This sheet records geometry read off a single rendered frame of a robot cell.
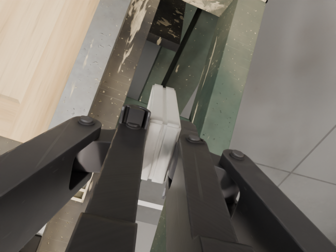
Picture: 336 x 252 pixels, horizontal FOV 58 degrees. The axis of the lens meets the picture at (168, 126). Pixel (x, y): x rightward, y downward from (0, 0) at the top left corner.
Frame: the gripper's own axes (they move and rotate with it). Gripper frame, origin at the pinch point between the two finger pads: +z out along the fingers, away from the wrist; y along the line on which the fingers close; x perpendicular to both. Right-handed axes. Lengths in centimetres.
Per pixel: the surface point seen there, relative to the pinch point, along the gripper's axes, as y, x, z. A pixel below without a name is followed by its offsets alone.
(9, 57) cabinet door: -24.0, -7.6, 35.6
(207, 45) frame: 13, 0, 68
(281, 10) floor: 56, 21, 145
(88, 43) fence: -12.2, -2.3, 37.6
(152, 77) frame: 1, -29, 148
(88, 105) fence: -9.6, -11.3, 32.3
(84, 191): -6.8, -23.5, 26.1
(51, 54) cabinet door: -18.0, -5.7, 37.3
